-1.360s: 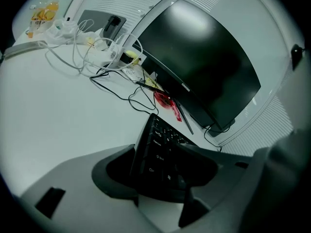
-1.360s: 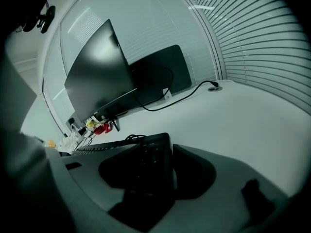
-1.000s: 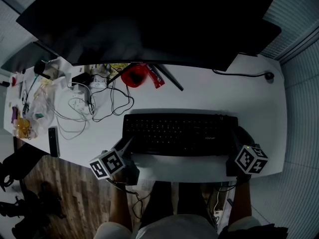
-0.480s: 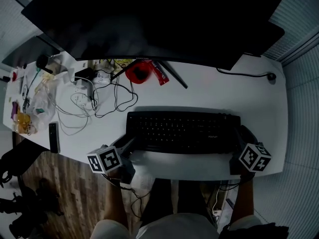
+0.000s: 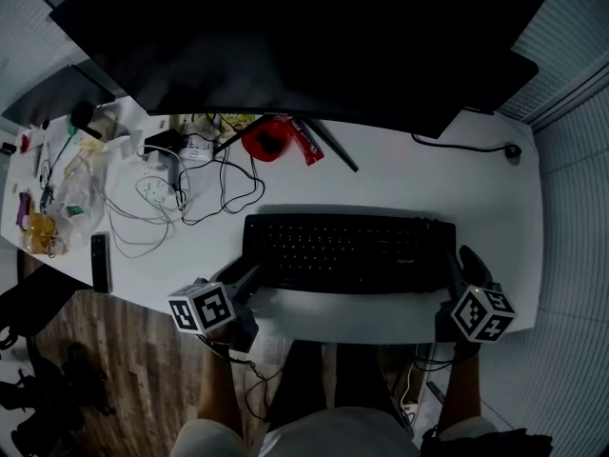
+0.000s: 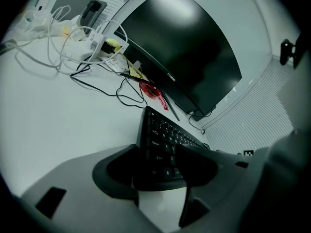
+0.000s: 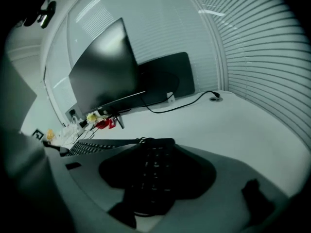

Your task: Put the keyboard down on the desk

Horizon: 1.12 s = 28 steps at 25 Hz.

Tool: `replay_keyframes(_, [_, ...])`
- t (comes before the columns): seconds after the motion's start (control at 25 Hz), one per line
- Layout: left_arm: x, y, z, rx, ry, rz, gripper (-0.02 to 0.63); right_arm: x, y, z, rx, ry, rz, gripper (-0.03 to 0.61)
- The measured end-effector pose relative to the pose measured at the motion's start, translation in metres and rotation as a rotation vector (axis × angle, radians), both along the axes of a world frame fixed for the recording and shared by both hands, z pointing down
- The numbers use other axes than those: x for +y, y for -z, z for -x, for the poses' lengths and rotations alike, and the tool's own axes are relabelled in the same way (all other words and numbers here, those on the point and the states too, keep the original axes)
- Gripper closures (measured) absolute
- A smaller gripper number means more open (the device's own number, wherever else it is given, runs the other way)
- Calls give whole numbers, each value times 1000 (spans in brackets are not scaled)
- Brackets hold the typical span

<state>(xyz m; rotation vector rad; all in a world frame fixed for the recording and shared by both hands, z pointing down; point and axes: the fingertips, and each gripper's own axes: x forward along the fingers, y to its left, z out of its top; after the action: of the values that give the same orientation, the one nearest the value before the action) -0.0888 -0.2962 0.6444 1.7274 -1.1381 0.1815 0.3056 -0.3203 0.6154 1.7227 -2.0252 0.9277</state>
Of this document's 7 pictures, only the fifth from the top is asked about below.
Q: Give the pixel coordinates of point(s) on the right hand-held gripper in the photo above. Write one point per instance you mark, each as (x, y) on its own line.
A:
(480, 314)

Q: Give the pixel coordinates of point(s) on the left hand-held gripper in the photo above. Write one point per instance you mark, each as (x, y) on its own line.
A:
(204, 310)

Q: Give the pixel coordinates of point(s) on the black keyboard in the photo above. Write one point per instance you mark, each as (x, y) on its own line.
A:
(342, 250)

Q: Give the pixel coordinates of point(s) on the person's left forearm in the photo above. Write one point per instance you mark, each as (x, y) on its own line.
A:
(219, 388)

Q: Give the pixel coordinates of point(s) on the person's right forearm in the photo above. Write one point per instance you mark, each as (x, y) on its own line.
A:
(459, 388)

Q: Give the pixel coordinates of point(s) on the white table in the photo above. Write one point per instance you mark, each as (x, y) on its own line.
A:
(404, 184)

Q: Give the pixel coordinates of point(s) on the slatted window blind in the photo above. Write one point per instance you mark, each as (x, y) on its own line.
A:
(571, 17)
(580, 255)

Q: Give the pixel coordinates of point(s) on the person's dark trousers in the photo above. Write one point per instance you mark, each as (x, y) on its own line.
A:
(300, 383)

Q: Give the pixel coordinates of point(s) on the red tape roll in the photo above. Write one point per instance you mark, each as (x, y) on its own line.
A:
(252, 152)

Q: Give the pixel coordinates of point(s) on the black smartphone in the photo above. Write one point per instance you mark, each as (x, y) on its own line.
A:
(101, 264)

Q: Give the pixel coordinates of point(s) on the red snack packet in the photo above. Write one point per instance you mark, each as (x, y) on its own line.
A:
(311, 148)

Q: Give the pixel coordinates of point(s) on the yellow snack bag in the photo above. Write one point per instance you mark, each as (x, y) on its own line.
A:
(238, 121)

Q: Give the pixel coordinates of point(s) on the black power adapter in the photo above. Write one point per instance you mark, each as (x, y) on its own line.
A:
(162, 141)

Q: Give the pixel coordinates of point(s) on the clear plastic bag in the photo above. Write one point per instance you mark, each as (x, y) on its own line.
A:
(81, 198)

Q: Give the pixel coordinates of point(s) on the person's white shirt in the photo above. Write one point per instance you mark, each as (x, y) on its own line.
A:
(333, 431)

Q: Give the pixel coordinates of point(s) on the black office chair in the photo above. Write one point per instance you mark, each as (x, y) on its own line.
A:
(33, 303)

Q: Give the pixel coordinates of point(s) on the purple pouch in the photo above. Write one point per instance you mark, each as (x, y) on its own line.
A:
(25, 210)

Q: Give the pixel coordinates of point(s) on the black lidded tumbler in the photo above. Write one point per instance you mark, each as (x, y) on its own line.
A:
(82, 114)

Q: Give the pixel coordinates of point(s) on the black computer monitor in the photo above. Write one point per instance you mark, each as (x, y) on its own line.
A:
(285, 41)

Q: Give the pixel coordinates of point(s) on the small red cup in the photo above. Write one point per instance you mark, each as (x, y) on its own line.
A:
(25, 143)

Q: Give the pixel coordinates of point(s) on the black marker pen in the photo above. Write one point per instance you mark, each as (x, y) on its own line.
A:
(8, 148)

